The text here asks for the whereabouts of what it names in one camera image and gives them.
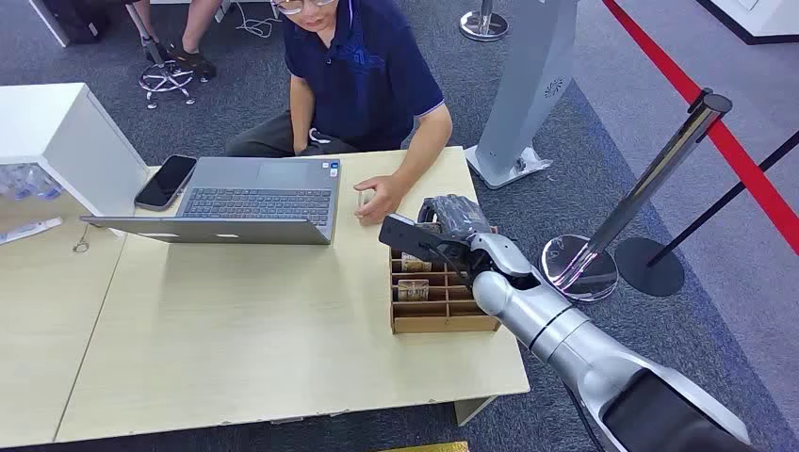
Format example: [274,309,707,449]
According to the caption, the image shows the white packet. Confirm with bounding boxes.
[0,217,64,246]

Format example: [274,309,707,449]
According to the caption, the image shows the person's left hand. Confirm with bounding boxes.
[352,175,407,227]

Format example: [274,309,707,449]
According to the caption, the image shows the grey kiosk stand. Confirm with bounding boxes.
[464,0,579,190]

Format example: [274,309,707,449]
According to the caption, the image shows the seated person's legs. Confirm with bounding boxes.
[122,0,224,81]

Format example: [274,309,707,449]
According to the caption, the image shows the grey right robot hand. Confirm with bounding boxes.
[417,194,495,246]

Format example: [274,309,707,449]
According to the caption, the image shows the clear plastic bag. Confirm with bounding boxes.
[0,163,64,202]

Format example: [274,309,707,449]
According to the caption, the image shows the red floor tape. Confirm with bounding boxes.
[601,0,799,257]

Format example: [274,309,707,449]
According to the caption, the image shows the white cable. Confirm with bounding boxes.
[233,0,282,40]

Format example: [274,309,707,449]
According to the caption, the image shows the white cabinet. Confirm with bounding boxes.
[0,82,151,218]

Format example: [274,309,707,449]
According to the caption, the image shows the person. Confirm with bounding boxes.
[224,0,454,227]

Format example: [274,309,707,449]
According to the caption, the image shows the chrome stanchion base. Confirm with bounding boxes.
[459,0,510,43]

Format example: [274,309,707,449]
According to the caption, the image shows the chrome stool base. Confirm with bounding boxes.
[138,60,197,110]

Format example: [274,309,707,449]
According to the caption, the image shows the chrome stanchion post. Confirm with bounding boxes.
[539,88,734,304]

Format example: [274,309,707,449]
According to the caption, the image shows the wooden compartment box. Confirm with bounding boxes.
[388,222,502,335]

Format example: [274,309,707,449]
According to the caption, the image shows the grey laptop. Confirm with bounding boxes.
[79,156,342,246]

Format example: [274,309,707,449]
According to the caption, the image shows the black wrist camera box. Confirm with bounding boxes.
[378,214,465,263]

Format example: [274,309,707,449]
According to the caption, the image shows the black smartphone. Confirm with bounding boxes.
[133,154,199,212]

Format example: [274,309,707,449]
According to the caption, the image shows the black stanchion base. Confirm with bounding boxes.
[614,237,686,298]

